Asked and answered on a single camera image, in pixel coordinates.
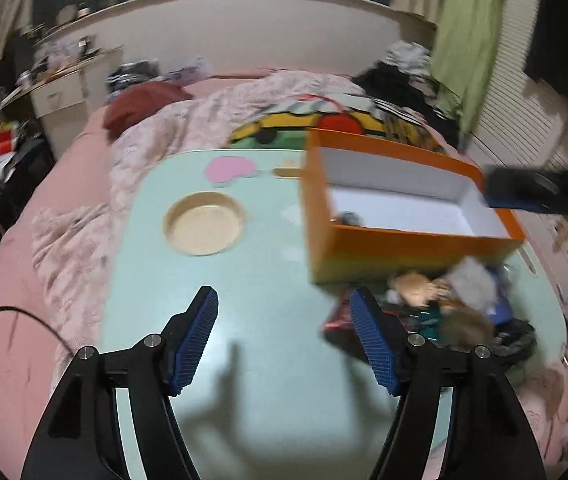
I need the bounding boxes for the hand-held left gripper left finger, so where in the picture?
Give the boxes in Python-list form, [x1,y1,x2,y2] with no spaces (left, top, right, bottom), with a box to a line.
[21,285,219,480]

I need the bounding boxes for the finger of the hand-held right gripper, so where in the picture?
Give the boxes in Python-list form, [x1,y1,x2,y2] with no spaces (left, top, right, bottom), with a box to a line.
[483,166,568,217]

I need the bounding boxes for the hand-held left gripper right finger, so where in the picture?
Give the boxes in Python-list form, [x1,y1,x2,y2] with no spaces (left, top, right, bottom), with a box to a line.
[349,287,547,480]

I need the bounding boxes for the teal toy figure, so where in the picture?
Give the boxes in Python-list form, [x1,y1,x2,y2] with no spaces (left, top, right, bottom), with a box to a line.
[411,307,445,343]

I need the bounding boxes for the blond doll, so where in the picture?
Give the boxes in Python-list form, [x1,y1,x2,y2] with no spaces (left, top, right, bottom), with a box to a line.
[389,270,450,308]

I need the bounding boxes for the brown fluffy plush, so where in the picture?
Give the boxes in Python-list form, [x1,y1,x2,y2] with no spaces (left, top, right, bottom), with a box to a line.
[438,307,496,352]

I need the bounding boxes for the orange cardboard box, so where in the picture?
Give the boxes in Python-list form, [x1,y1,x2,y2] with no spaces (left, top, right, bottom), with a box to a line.
[300,127,527,286]

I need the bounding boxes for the white fluffy plush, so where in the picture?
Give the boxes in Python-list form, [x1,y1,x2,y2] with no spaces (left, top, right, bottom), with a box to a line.
[445,256,499,307]

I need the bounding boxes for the mint cartoon desktop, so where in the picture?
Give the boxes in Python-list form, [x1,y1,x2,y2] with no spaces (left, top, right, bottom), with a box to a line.
[101,149,567,480]

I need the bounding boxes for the white louvered closet door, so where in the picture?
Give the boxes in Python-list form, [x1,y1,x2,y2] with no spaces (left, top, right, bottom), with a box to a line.
[464,0,568,181]

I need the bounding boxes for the green hanging cloth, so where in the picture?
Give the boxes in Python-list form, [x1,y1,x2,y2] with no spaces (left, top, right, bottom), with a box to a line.
[434,0,507,136]

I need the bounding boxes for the pile of black clothes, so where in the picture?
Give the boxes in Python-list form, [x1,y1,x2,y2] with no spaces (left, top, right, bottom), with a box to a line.
[354,60,460,136]

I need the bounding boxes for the pile of white clothes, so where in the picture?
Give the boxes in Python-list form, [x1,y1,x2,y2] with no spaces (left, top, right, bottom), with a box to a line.
[386,40,435,78]

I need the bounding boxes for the pink bed sheet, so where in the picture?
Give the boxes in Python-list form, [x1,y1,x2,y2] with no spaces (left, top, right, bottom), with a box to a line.
[0,105,132,480]

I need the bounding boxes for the pink floral fabric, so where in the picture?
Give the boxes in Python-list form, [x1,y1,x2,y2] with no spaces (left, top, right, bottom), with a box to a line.
[514,360,568,476]

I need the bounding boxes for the cartoon printed blanket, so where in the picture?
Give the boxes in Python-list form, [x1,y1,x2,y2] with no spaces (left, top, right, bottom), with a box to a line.
[229,95,445,153]

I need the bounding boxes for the large black bag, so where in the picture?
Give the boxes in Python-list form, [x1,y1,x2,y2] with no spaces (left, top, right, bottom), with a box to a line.
[0,140,57,231]

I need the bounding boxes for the dark red pillow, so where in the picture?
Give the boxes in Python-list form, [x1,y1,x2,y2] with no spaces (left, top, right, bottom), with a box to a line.
[102,81,189,136]

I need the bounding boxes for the purple white cloth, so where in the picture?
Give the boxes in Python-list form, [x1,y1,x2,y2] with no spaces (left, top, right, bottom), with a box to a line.
[164,57,209,83]

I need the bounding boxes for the grey striped clothes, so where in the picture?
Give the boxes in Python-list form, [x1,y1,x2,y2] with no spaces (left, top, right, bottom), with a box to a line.
[106,60,159,86]

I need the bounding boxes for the white drawer desk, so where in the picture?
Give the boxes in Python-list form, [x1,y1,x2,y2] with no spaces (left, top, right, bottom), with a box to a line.
[26,45,124,133]

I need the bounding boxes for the black cable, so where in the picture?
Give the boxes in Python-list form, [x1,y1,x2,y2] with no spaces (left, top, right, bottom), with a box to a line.
[0,306,72,356]

